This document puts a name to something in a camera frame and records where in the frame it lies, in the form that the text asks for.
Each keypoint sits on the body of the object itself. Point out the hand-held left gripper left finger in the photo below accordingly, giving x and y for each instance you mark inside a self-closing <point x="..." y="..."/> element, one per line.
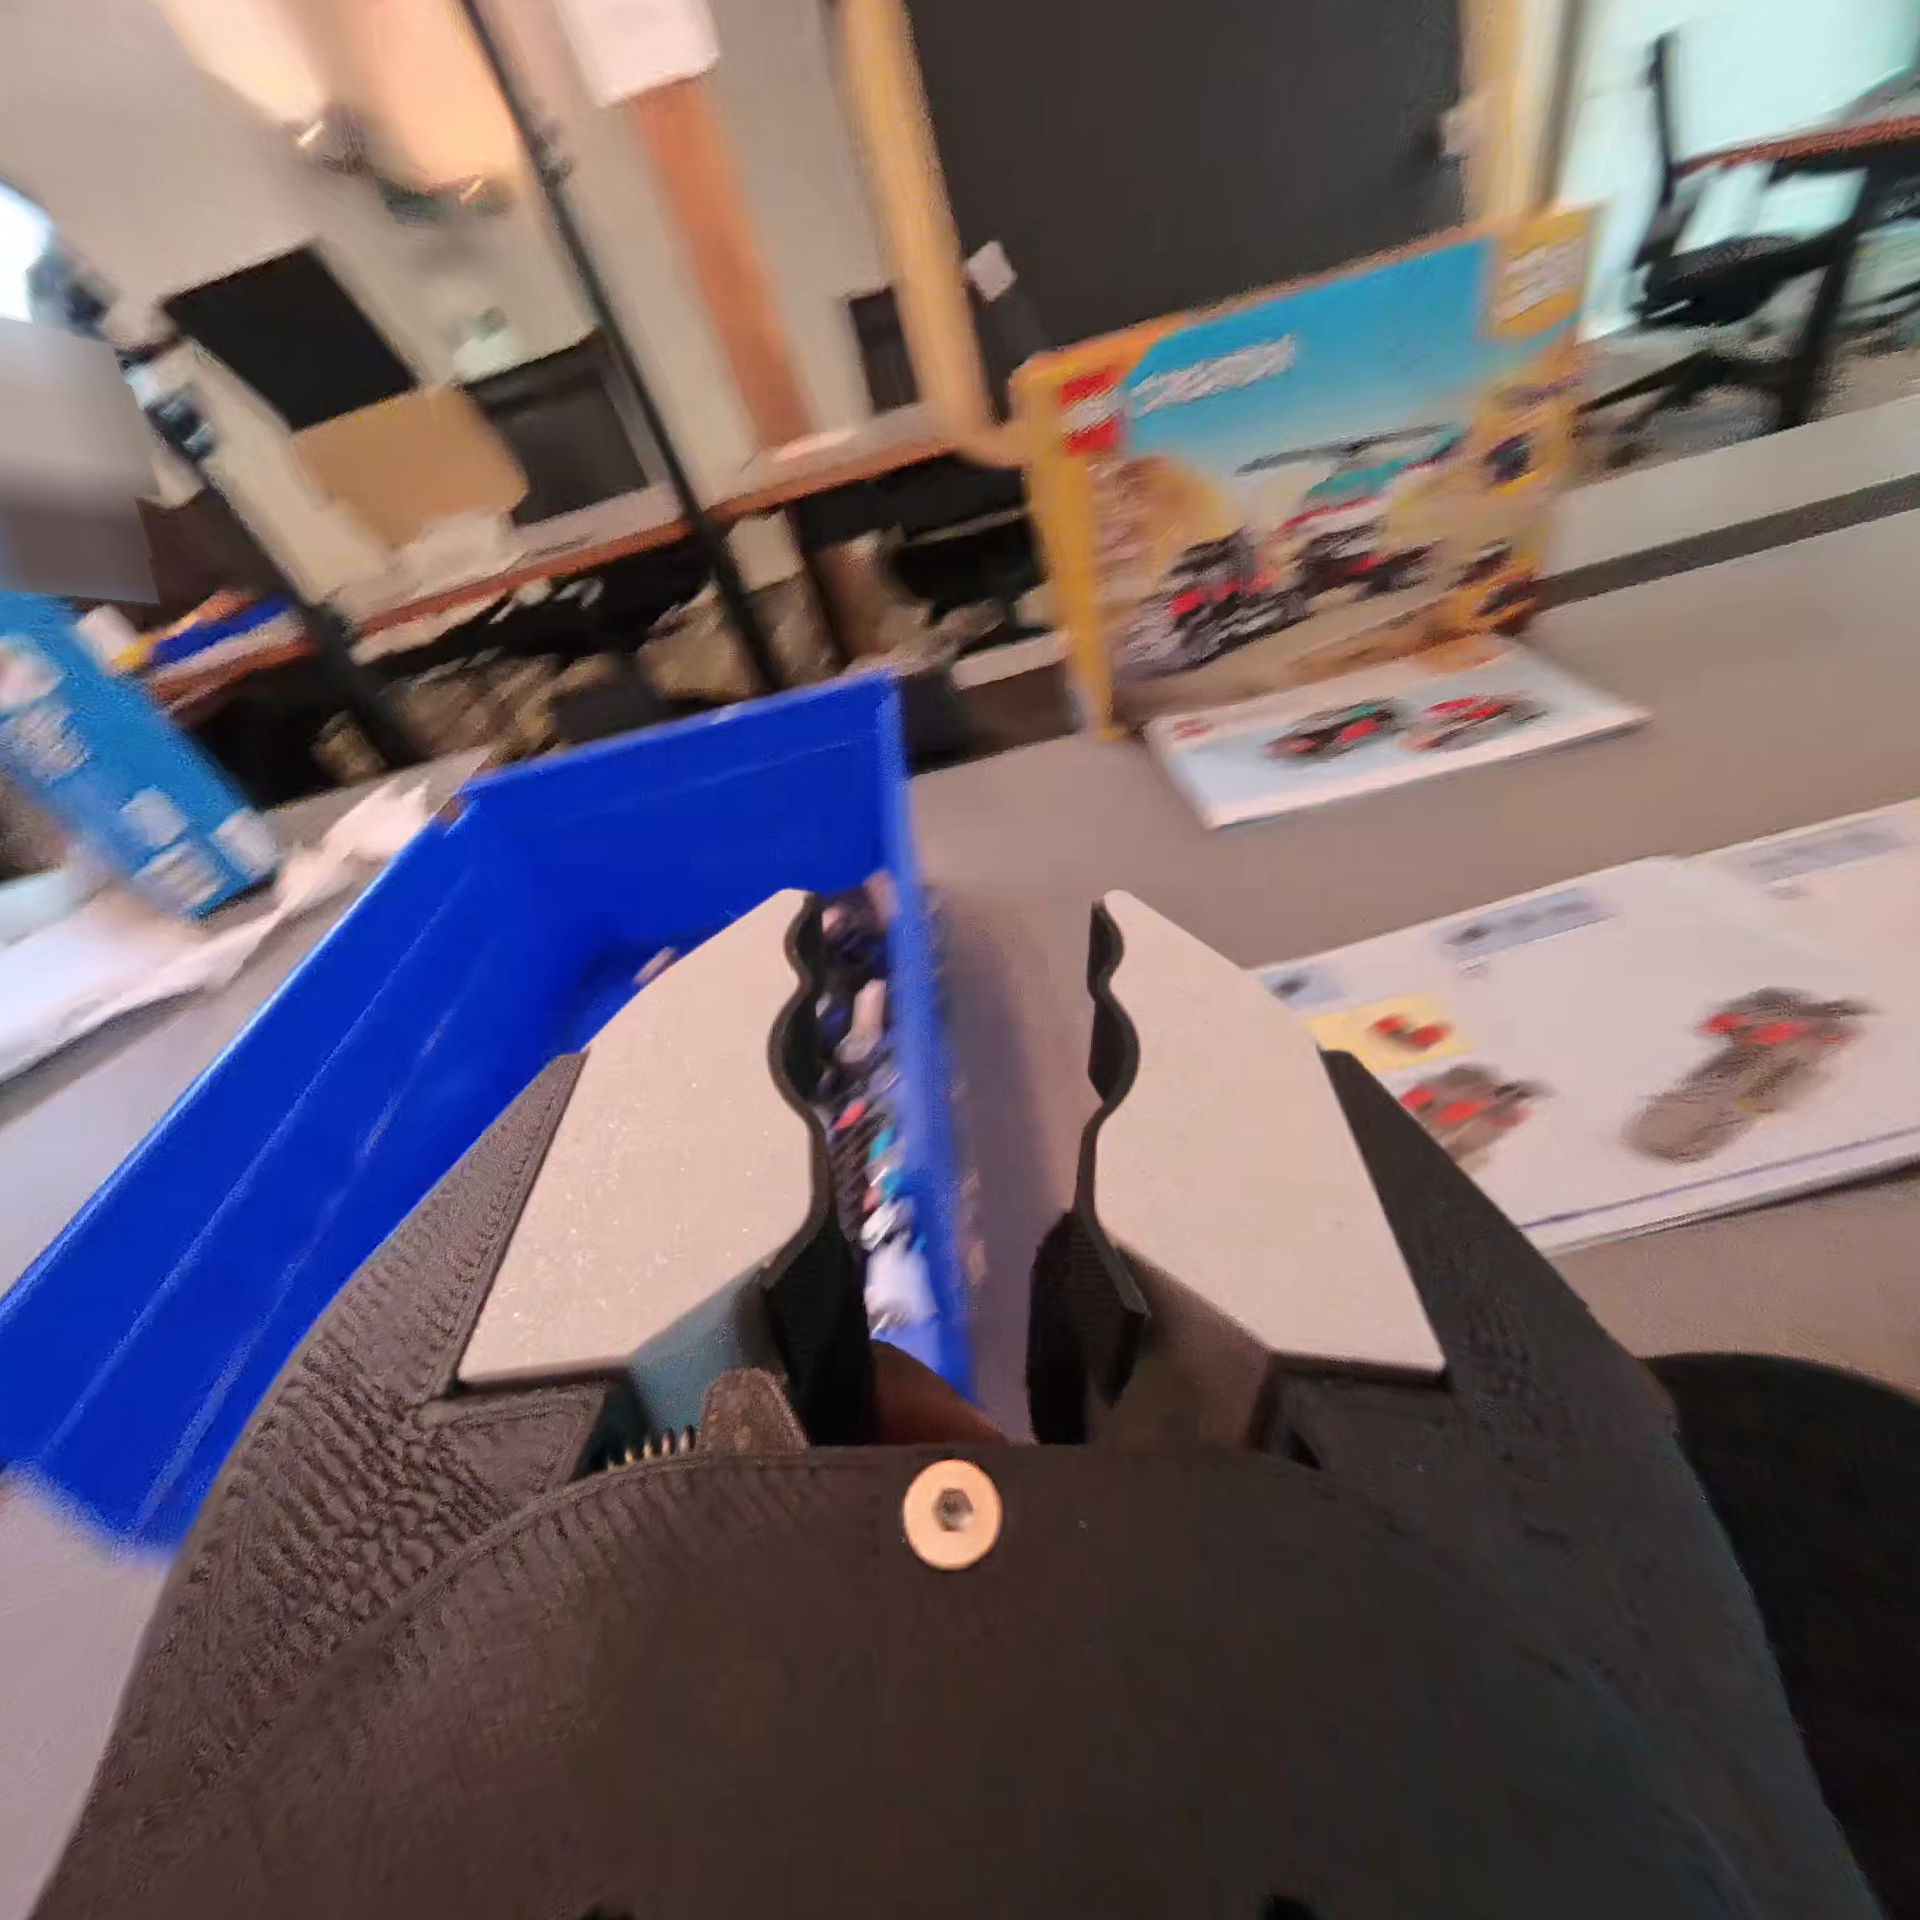
<point x="660" y="1170"/>

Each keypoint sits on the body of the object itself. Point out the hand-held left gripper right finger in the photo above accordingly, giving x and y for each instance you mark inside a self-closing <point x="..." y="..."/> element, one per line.
<point x="1260" y="1170"/>

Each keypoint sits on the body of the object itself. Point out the pile of toy bricks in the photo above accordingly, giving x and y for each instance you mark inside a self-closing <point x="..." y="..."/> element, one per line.
<point x="867" y="1141"/>

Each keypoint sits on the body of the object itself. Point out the blue plastic bin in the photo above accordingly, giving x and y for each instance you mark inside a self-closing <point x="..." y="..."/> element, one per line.
<point x="300" y="1080"/>

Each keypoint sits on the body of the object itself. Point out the grey desk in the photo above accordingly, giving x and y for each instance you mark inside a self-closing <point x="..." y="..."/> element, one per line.
<point x="1050" y="840"/>

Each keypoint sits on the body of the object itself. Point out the person's left hand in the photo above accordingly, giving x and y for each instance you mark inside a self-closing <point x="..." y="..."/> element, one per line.
<point x="931" y="1394"/>

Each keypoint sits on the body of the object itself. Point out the open instruction booklet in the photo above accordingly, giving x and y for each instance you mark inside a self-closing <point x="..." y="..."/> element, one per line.
<point x="1651" y="961"/>

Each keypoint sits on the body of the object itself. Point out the closed instruction booklet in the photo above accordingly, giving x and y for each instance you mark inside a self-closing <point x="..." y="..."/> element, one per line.
<point x="1349" y="733"/>

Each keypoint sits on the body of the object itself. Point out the crumpled white plastic bags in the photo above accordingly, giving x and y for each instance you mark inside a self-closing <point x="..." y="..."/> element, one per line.
<point x="118" y="961"/>

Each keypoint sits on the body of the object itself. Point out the wooden workbench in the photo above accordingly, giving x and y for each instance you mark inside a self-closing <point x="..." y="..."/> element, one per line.
<point x="598" y="532"/>

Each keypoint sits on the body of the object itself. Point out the tall blue carton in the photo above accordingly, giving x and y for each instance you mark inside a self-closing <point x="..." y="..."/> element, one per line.
<point x="118" y="764"/>

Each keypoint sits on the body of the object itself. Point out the yellow toy set box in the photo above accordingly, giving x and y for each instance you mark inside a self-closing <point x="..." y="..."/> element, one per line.
<point x="1320" y="451"/>

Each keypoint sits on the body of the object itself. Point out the brown cardboard box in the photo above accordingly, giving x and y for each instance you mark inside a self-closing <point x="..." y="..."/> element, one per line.
<point x="404" y="464"/>

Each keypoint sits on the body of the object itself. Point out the black metal pole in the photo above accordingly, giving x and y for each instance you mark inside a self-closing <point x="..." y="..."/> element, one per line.
<point x="628" y="388"/>

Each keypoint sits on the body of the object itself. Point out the black monitor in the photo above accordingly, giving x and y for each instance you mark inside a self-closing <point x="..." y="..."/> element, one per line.
<point x="283" y="338"/>

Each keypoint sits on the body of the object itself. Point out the black office chair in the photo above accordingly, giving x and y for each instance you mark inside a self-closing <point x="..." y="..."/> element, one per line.
<point x="1724" y="277"/>

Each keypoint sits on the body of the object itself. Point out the black board with wooden back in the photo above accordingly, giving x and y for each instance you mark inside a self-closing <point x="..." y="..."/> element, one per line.
<point x="1200" y="149"/>

